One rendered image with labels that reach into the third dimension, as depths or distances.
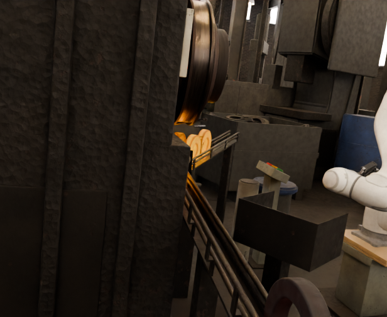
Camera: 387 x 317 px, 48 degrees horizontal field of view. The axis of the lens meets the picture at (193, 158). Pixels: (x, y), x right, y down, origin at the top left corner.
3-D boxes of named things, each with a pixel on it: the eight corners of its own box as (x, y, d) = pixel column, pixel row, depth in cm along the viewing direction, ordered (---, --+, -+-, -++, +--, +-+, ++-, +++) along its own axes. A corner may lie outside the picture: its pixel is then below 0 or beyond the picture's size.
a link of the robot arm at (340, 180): (329, 187, 188) (357, 199, 180) (313, 187, 176) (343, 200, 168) (338, 163, 186) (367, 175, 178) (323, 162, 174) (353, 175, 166)
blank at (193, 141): (184, 137, 209) (190, 138, 208) (196, 131, 223) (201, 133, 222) (181, 167, 214) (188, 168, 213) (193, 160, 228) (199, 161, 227)
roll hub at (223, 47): (210, 104, 155) (220, 24, 150) (193, 99, 182) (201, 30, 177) (225, 106, 156) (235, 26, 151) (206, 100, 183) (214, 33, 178)
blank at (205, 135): (196, 131, 224) (202, 133, 222) (207, 127, 238) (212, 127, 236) (193, 160, 228) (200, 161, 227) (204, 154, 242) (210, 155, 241)
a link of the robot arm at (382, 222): (372, 221, 227) (381, 181, 222) (406, 234, 212) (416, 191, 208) (355, 225, 217) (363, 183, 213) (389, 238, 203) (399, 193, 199)
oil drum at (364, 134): (347, 199, 461) (363, 116, 445) (320, 184, 518) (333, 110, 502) (395, 202, 476) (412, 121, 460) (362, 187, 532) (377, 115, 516)
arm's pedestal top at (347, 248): (376, 240, 238) (377, 233, 237) (423, 265, 208) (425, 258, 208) (327, 241, 227) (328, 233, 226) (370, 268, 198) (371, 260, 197)
